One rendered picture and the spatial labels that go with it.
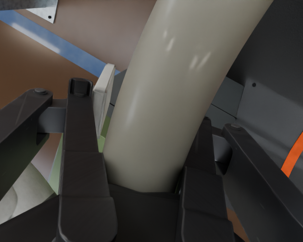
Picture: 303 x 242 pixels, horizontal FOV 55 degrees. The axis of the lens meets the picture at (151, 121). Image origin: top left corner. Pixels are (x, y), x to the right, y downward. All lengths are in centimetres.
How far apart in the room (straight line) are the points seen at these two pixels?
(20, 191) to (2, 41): 149
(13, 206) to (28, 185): 5
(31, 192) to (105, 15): 111
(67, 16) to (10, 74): 58
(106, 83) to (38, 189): 46
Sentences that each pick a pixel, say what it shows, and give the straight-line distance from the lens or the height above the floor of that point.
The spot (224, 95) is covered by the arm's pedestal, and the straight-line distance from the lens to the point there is 117.
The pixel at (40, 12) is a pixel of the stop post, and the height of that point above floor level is 1.
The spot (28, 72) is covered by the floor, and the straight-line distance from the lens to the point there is 193.
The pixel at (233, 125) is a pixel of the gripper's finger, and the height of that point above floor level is 121.
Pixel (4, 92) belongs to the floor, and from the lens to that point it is 212.
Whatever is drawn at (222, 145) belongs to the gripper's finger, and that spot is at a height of 122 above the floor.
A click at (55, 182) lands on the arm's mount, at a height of 86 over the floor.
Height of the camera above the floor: 136
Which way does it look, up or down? 59 degrees down
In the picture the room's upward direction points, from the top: 137 degrees counter-clockwise
